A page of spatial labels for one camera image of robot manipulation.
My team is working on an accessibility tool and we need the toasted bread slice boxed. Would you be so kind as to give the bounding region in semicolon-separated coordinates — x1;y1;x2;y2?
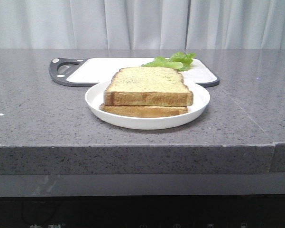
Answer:
99;104;188;118
104;67;193;107

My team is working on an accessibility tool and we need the green lettuce leaf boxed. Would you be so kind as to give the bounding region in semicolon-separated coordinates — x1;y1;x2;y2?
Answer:
141;52;196;72

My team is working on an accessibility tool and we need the white round plate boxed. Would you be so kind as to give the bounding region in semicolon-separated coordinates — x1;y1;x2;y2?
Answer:
85;80;210;130

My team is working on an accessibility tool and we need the white cutting board grey rim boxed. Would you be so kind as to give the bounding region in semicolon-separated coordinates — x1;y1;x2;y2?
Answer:
49;57;220;87

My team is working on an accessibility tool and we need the white curtain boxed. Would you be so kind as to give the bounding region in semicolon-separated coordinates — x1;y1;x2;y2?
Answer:
0;0;285;49

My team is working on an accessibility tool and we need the black appliance front panel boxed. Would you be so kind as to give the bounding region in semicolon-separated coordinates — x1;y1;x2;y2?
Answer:
0;195;285;228

